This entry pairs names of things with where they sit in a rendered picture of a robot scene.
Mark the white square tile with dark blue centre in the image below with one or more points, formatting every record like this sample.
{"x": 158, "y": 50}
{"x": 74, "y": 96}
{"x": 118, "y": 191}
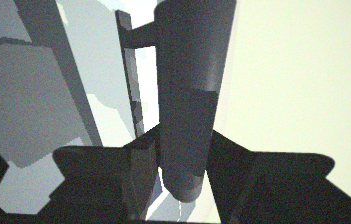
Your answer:
{"x": 158, "y": 195}

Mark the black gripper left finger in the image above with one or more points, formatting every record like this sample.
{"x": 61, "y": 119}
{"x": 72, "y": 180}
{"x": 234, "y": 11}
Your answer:
{"x": 136, "y": 163}

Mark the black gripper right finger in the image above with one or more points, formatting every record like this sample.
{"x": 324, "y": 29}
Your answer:
{"x": 233, "y": 170}

